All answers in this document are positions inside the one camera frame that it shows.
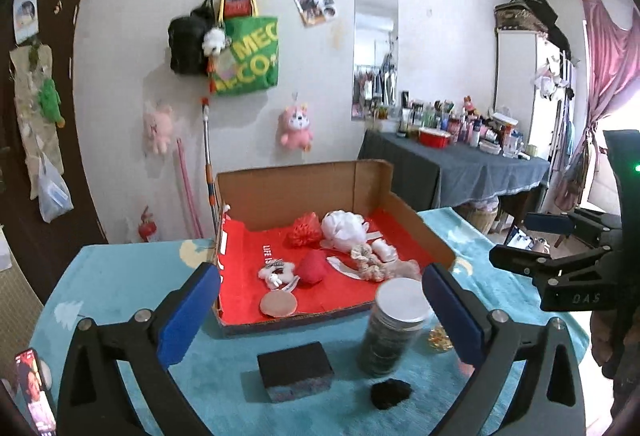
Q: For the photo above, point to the red mesh bath puff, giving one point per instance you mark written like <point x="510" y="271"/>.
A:
<point x="305" y="228"/>

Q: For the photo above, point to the small white device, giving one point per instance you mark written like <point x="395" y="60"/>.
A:
<point x="46" y="373"/>

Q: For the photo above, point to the tall glass jar of tea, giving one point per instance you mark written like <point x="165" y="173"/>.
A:
<point x="390" y="341"/>

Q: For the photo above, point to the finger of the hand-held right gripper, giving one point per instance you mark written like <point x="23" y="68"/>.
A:
<point x="547" y="222"/>
<point x="522" y="261"/>

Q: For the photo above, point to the group of cosmetic bottles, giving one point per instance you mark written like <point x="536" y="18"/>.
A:
<point x="475" y="126"/>

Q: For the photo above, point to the green plush toy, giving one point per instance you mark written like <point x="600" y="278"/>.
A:
<point x="50" y="101"/>

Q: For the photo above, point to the hanging pastel clothes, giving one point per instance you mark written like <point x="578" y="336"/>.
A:
<point x="567" y="134"/>

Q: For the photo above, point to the round beige pad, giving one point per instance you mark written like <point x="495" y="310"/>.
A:
<point x="278" y="302"/>

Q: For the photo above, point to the patterned suitcase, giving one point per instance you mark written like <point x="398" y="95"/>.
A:
<point x="515" y="16"/>

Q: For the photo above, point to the red bowl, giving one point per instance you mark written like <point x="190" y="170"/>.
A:
<point x="434" y="137"/>

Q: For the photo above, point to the wall mirror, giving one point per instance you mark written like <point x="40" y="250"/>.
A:
<point x="375" y="31"/>

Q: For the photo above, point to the white paper strip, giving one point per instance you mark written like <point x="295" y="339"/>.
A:
<point x="342" y="266"/>

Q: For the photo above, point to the woven basket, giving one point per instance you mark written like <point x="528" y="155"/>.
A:
<point x="475" y="216"/>

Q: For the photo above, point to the light pink plush bunny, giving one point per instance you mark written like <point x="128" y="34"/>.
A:
<point x="157" y="126"/>

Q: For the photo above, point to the white doll plush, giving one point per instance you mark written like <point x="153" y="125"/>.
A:
<point x="275" y="273"/>

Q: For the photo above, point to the green tote bag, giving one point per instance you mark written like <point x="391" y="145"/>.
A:
<point x="245" y="61"/>

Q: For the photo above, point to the white soft cloth wad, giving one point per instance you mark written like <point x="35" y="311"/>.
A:
<point x="385" y="249"/>

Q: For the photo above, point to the black patterned box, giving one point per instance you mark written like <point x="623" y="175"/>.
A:
<point x="295" y="371"/>

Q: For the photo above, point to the pink curtain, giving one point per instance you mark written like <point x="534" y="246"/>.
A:
<point x="610" y="66"/>

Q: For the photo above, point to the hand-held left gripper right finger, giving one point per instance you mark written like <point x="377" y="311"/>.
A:
<point x="452" y="316"/>

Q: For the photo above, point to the smartphone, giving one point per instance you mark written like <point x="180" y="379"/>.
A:
<point x="35" y="391"/>

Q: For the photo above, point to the black scrunchie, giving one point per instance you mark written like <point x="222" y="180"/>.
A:
<point x="390" y="393"/>

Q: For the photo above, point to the white plush dog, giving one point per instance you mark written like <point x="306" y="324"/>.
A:
<point x="213" y="41"/>

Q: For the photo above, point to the pink plush fox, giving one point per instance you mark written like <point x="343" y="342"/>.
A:
<point x="297" y="126"/>

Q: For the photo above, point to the hanging clear plastic bag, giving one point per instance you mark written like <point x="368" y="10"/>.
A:
<point x="54" y="196"/>

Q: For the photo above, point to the black hanging bag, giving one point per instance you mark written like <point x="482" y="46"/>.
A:
<point x="187" y="41"/>

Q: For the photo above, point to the beige hanging organizer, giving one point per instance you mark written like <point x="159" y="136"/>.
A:
<point x="27" y="116"/>

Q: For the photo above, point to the red plush heart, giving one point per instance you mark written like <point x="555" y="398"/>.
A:
<point x="312" y="266"/>

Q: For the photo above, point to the cream crochet scrunchie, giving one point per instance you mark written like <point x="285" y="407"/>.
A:
<point x="367" y="262"/>

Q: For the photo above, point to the door photo print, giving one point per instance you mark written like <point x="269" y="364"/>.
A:
<point x="26" y="14"/>

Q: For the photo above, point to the cardboard box with red lining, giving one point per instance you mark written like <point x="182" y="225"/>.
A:
<point x="300" y="186"/>

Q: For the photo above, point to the side table with grey cloth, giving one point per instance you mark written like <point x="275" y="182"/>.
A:
<point x="450" y="171"/>

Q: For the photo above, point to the dark brown door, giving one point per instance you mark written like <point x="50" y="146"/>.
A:
<point x="75" y="216"/>

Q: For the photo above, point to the white mesh bath puff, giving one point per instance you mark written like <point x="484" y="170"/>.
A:
<point x="342" y="226"/>

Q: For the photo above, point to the orange hanging charm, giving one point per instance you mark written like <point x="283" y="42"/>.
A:
<point x="212" y="66"/>

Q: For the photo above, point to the white wardrobe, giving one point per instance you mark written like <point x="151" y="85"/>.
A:
<point x="515" y="76"/>

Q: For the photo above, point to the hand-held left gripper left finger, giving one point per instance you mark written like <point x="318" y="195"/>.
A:
<point x="190" y="316"/>

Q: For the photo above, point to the pink tubes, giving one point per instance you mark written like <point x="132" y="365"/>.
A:
<point x="186" y="186"/>

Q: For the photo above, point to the black clothes pile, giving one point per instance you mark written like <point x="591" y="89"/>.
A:
<point x="542" y="11"/>

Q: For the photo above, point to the gold hair clip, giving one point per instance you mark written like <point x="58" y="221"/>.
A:
<point x="439" y="340"/>

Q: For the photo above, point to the person's right forearm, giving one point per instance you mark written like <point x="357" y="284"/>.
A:
<point x="617" y="351"/>

